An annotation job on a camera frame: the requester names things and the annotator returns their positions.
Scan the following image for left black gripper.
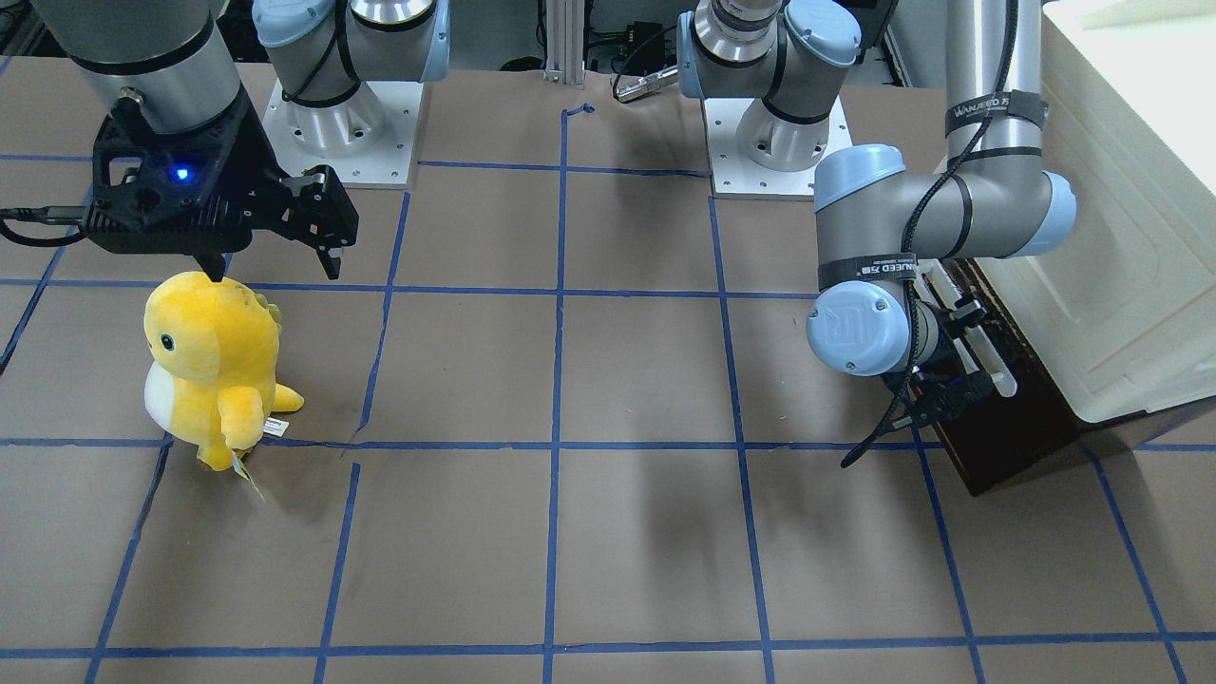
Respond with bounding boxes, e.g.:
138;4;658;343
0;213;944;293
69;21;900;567
884;295;995;428

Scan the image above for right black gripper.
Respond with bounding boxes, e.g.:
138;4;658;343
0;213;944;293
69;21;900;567
80;90;359;284

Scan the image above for white drawer handle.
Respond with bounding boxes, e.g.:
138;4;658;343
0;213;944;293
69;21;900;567
916;259;1019;398

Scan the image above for dark brown wooden drawer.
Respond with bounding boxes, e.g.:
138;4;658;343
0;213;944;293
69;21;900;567
929;259;1098;495

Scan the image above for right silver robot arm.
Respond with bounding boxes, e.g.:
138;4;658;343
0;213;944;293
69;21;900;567
4;1;450;281

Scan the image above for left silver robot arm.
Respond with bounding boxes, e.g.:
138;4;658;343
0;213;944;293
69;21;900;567
674;1;1077;431

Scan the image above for yellow plush dinosaur toy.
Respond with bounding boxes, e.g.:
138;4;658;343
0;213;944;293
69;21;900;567
142;270;305;478

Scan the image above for cream plastic storage box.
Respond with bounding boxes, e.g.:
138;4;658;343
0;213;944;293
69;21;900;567
978;1;1215;424

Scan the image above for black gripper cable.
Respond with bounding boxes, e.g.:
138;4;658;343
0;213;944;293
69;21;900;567
840;0;1021;469

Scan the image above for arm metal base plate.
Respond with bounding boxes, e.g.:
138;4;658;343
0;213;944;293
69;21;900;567
261;82;426;190
702;97;852;200

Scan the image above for aluminium frame post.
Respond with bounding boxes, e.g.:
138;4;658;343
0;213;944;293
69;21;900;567
544;0;586;89

